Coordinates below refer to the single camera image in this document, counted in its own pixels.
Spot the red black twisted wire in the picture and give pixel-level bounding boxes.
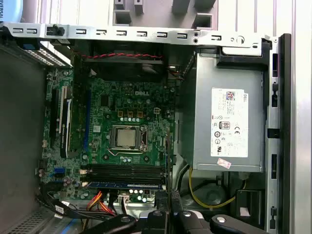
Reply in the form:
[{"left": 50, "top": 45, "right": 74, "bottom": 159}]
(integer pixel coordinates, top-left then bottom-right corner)
[{"left": 81, "top": 53, "right": 163, "bottom": 60}]

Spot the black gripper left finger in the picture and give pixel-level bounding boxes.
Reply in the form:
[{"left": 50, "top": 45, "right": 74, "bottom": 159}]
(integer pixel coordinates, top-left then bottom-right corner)
[{"left": 103, "top": 190, "right": 171, "bottom": 234}]

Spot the black expansion slot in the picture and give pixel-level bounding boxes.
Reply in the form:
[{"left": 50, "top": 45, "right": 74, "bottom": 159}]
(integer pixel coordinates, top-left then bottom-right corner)
[{"left": 49, "top": 87, "right": 60, "bottom": 148}]

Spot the black cable bundle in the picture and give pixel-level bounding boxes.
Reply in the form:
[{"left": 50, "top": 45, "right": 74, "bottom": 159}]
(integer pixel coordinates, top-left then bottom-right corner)
[{"left": 36, "top": 190, "right": 115, "bottom": 220}]

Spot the silver CPU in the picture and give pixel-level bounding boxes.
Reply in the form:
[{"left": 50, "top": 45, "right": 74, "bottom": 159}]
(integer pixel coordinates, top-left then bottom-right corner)
[{"left": 116, "top": 128, "right": 136, "bottom": 147}]

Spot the yellow wire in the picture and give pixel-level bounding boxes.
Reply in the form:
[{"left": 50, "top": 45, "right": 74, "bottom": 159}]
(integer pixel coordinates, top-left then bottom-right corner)
[{"left": 189, "top": 168, "right": 247, "bottom": 209}]

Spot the black case fan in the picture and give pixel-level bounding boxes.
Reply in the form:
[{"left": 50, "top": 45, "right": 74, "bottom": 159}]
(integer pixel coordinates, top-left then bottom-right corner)
[{"left": 74, "top": 41, "right": 166, "bottom": 82}]

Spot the socket locking lever wire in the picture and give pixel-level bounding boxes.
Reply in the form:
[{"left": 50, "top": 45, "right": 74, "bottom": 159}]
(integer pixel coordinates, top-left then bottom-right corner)
[{"left": 107, "top": 147, "right": 144, "bottom": 157}]

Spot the black case latch knob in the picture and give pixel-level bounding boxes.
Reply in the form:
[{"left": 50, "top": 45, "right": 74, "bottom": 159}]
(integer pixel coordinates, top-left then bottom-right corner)
[{"left": 45, "top": 23, "right": 66, "bottom": 38}]

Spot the grey parts rack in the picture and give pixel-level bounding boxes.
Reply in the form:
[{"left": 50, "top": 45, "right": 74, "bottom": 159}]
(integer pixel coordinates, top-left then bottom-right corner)
[{"left": 112, "top": 0, "right": 219, "bottom": 30}]

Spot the grey power supply unit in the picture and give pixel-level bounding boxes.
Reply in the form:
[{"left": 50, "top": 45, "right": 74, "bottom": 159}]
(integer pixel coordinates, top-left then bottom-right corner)
[{"left": 192, "top": 52, "right": 266, "bottom": 173}]

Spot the blue plastic card latch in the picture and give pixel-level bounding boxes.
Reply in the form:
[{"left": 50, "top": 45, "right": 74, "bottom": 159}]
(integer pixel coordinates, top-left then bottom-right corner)
[{"left": 16, "top": 40, "right": 41, "bottom": 51}]

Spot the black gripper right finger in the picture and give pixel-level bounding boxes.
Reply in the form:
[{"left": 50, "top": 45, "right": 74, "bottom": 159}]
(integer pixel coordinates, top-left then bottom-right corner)
[{"left": 171, "top": 191, "right": 269, "bottom": 234}]

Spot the blue expansion slot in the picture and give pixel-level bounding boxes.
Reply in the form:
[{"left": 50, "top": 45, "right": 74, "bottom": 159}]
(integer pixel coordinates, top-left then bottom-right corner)
[{"left": 83, "top": 87, "right": 90, "bottom": 152}]

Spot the orange red wire bundle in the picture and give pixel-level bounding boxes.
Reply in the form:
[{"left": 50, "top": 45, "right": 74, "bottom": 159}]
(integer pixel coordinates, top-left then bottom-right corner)
[{"left": 82, "top": 191, "right": 117, "bottom": 234}]

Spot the metal CPU socket cover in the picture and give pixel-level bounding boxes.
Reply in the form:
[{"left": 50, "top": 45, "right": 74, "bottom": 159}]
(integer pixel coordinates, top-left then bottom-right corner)
[{"left": 109, "top": 125, "right": 148, "bottom": 153}]

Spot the black open PC case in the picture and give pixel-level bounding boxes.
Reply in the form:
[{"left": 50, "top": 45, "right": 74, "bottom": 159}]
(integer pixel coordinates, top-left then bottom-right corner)
[{"left": 0, "top": 21, "right": 293, "bottom": 234}]

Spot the green Dell motherboard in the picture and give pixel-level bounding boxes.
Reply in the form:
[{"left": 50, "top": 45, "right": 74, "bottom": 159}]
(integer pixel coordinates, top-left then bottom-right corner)
[{"left": 39, "top": 68, "right": 176, "bottom": 203}]

